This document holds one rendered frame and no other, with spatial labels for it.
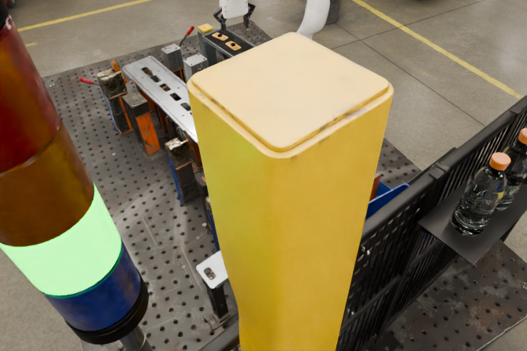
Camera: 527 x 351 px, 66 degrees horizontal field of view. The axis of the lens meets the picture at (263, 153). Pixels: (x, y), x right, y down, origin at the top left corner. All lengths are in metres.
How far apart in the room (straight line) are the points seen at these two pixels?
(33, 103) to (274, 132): 0.12
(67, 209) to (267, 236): 0.12
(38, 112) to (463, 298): 1.63
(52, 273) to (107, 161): 1.92
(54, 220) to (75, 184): 0.02
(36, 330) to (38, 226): 2.39
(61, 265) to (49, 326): 2.33
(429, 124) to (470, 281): 1.93
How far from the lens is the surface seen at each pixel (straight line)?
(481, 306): 1.75
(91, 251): 0.31
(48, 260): 0.30
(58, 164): 0.26
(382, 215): 0.76
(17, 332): 2.70
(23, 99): 0.23
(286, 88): 0.25
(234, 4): 1.59
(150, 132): 2.07
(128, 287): 0.37
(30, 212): 0.27
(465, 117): 3.67
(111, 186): 2.09
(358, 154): 0.26
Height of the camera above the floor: 2.14
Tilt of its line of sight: 44 degrees down
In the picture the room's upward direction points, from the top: 3 degrees counter-clockwise
